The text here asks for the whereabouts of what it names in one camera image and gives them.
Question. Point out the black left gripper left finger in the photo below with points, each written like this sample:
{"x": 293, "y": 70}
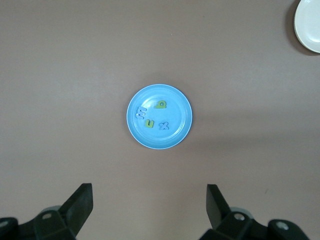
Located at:
{"x": 80, "y": 207}

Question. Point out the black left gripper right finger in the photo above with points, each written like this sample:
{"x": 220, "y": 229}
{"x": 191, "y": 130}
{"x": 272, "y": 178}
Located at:
{"x": 217, "y": 212}

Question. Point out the blue letter x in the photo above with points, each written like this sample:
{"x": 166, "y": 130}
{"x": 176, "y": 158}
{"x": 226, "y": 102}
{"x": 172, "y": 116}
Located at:
{"x": 164, "y": 126}

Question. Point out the green letter u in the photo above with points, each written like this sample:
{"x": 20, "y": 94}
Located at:
{"x": 149, "y": 126}

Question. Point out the blue letter m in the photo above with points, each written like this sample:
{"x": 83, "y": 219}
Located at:
{"x": 141, "y": 108}

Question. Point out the green letter b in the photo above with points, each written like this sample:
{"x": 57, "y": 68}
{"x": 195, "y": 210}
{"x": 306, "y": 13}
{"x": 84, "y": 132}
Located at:
{"x": 160, "y": 107}

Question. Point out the blue plate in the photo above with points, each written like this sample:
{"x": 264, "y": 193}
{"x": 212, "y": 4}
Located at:
{"x": 175, "y": 120}

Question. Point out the brown table cover sheet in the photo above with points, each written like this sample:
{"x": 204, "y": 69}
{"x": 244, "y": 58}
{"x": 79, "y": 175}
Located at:
{"x": 50, "y": 75}

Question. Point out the beige plate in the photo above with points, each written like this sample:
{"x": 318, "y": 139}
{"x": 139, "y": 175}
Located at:
{"x": 310, "y": 25}

